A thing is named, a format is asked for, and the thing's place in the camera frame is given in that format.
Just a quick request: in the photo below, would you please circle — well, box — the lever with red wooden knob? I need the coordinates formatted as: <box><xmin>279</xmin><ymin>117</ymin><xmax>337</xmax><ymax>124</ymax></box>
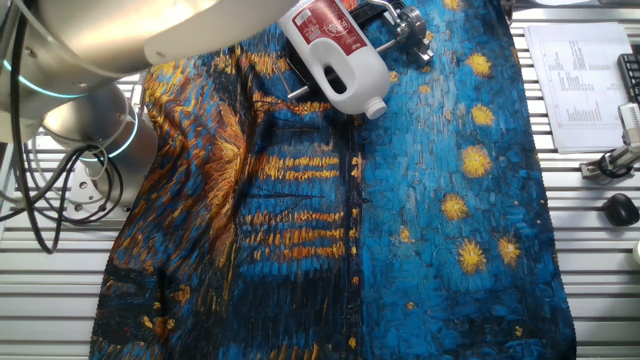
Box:
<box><xmin>366</xmin><ymin>0</ymin><xmax>404</xmax><ymax>26</ymax></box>

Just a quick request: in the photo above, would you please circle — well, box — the white bottle with red label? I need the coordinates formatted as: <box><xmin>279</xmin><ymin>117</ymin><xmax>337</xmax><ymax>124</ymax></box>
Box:
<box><xmin>277</xmin><ymin>0</ymin><xmax>393</xmax><ymax>120</ymax></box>

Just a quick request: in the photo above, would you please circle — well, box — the silver metal camera mount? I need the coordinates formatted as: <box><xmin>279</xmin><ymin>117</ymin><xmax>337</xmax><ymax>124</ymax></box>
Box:
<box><xmin>579</xmin><ymin>102</ymin><xmax>640</xmax><ymax>180</ymax></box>

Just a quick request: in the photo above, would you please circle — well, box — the black keyboard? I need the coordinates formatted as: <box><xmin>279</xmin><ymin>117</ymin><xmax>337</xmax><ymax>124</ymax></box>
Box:
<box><xmin>617</xmin><ymin>44</ymin><xmax>640</xmax><ymax>106</ymax></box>

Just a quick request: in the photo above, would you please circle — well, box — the starry night painted cloth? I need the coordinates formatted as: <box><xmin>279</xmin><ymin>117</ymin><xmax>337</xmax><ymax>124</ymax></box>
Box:
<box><xmin>89</xmin><ymin>0</ymin><xmax>577</xmax><ymax>360</ymax></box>

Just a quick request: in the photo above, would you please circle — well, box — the silver metal lever base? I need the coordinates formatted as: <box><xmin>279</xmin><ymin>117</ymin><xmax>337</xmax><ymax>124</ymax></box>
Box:
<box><xmin>396</xmin><ymin>4</ymin><xmax>435</xmax><ymax>66</ymax></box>

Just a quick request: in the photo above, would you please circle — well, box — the thick grey robot cable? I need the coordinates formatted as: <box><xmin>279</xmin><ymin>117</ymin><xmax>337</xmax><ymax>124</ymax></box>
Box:
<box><xmin>127</xmin><ymin>72</ymin><xmax>151</xmax><ymax>124</ymax></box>

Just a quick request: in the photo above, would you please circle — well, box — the printed paper sheet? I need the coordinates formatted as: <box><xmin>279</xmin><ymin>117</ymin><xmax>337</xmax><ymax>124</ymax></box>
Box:
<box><xmin>522</xmin><ymin>22</ymin><xmax>634</xmax><ymax>154</ymax></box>

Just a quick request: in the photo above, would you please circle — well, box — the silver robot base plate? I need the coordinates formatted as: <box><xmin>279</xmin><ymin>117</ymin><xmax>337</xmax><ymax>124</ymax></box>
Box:
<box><xmin>64</xmin><ymin>159</ymin><xmax>132</xmax><ymax>221</ymax></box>

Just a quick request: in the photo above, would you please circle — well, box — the black cable bundle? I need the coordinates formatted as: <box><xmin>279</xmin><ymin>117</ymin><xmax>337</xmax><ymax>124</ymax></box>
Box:
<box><xmin>0</xmin><ymin>9</ymin><xmax>126</xmax><ymax>256</ymax></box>

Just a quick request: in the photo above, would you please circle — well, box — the black round knob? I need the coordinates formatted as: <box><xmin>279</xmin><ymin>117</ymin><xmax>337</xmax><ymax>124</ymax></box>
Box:
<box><xmin>597</xmin><ymin>192</ymin><xmax>640</xmax><ymax>228</ymax></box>

